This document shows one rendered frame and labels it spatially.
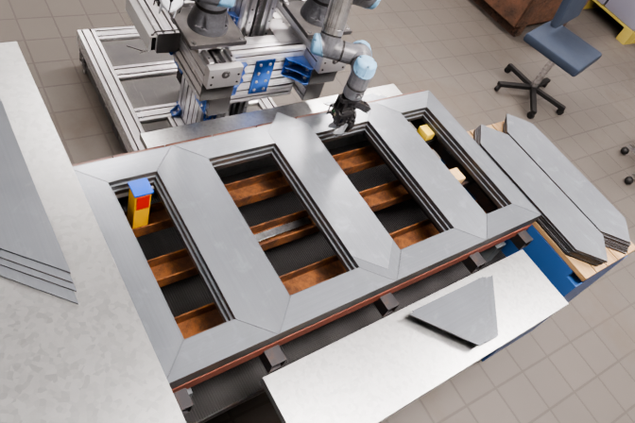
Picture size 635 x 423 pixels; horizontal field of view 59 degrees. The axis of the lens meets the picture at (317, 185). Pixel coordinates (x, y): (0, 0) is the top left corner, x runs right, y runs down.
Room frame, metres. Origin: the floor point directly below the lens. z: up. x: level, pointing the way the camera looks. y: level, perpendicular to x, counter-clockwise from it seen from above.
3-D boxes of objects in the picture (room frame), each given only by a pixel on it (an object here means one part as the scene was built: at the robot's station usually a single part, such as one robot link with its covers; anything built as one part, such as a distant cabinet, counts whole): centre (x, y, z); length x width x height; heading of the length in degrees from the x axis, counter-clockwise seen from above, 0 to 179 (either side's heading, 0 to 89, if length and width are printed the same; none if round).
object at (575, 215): (2.00, -0.91, 0.82); 0.80 x 0.40 x 0.06; 51
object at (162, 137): (1.85, 0.20, 0.67); 1.30 x 0.20 x 0.03; 141
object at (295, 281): (1.25, -0.22, 0.70); 1.66 x 0.08 x 0.05; 141
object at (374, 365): (1.09, -0.57, 0.74); 1.20 x 0.26 x 0.03; 141
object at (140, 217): (1.03, 0.49, 0.78); 0.05 x 0.05 x 0.19; 51
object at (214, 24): (1.72, 0.62, 1.09); 0.15 x 0.15 x 0.10
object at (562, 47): (4.07, -1.18, 0.53); 0.62 x 0.59 x 1.06; 44
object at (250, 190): (1.50, 0.10, 0.70); 1.66 x 0.08 x 0.05; 141
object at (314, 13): (2.09, 0.29, 1.09); 0.15 x 0.15 x 0.10
